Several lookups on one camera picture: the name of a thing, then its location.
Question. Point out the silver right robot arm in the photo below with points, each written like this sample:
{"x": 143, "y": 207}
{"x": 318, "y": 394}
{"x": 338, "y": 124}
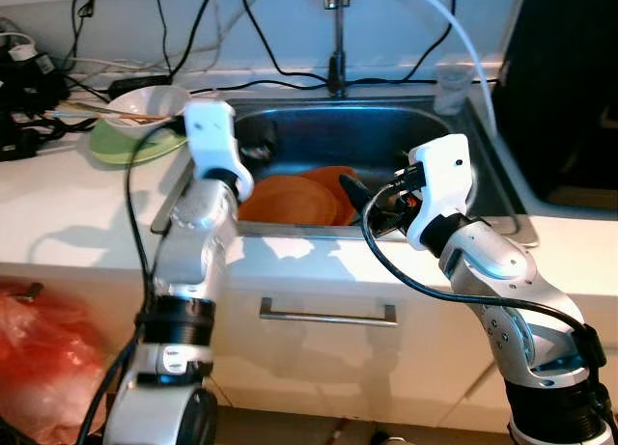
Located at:
{"x": 492, "y": 262}

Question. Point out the black power adapter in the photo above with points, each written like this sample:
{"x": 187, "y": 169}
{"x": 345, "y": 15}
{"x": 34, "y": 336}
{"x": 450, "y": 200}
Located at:
{"x": 140, "y": 84}

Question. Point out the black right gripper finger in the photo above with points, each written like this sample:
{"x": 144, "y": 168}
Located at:
{"x": 359, "y": 196}

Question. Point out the white bowl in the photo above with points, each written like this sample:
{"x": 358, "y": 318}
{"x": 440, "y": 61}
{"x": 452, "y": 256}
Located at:
{"x": 154, "y": 102}

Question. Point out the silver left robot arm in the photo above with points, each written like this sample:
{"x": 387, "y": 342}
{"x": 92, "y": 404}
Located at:
{"x": 193, "y": 242}

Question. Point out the metal faucet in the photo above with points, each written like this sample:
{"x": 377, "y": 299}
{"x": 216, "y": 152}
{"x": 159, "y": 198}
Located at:
{"x": 338, "y": 40}

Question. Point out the orange plate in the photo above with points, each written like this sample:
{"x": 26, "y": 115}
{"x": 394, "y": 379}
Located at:
{"x": 333, "y": 180}
{"x": 290, "y": 202}

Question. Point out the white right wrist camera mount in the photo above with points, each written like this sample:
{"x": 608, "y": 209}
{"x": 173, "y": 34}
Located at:
{"x": 444, "y": 165}

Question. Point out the light green plate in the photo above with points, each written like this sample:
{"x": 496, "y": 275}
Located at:
{"x": 116, "y": 146}

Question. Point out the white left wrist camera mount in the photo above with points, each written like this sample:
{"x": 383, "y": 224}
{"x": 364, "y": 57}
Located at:
{"x": 212, "y": 136}

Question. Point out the clear glass cup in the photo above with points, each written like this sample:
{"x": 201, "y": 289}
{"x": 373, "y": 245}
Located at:
{"x": 452, "y": 93}

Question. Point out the black charger with white label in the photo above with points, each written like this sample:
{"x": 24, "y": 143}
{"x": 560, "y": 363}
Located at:
{"x": 29, "y": 83}

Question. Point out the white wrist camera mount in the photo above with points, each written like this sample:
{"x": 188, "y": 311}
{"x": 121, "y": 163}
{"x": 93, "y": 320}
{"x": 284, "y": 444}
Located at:
{"x": 212, "y": 136}
{"x": 444, "y": 165}

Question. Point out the red plastic bag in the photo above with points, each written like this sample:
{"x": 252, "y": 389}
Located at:
{"x": 39, "y": 358}

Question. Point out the stainless steel sink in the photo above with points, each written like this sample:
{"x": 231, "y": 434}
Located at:
{"x": 367, "y": 136}

